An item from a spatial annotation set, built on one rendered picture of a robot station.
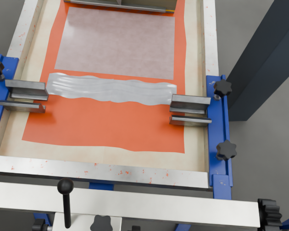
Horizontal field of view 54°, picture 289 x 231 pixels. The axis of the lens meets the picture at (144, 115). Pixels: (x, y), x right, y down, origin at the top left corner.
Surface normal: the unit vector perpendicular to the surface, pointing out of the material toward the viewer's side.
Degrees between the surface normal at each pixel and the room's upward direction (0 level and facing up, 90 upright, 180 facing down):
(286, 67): 90
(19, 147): 0
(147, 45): 0
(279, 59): 90
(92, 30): 0
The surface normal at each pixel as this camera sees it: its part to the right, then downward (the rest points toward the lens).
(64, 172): 0.07, -0.43
